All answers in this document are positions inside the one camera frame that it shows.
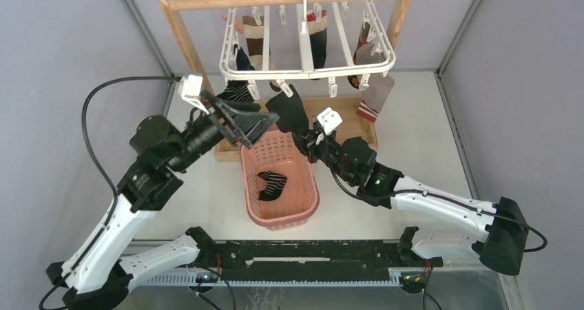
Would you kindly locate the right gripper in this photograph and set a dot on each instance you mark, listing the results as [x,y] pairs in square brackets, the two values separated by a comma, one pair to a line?
[311,143]

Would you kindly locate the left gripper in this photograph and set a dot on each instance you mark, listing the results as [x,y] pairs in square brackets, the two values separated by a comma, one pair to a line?
[240,128]

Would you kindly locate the plain black sock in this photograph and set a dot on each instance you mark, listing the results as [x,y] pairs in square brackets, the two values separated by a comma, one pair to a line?
[291,112]

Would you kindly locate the black white striped sock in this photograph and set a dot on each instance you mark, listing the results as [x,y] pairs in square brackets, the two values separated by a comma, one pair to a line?
[274,186]

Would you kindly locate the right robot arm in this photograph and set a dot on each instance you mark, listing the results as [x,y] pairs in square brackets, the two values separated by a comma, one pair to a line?
[498,231]

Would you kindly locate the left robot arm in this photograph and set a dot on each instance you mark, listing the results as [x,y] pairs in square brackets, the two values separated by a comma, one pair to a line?
[99,275]

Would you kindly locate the pink plastic basket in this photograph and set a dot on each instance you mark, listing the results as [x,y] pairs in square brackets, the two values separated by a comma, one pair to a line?
[276,152]

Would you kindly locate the wooden hanging rack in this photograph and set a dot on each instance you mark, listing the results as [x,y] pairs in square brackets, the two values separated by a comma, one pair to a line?
[391,13]

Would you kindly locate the navy dark sock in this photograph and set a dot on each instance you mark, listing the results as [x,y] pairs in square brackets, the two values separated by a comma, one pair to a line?
[242,60]

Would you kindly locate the brown beige striped sock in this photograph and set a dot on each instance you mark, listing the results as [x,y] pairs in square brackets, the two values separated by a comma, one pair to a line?
[254,35]

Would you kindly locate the black red cuff sock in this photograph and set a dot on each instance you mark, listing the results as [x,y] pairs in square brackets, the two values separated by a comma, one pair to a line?
[318,38]

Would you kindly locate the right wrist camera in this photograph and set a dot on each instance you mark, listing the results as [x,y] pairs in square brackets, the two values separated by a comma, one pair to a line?
[328,120]

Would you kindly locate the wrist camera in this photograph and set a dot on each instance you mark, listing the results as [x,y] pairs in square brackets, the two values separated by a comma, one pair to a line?
[328,120]
[190,89]

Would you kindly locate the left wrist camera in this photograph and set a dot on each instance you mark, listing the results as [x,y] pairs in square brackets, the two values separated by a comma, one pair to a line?
[190,89]

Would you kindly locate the black mounting rail base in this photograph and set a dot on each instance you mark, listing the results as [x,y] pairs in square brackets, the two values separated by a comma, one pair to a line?
[290,263]

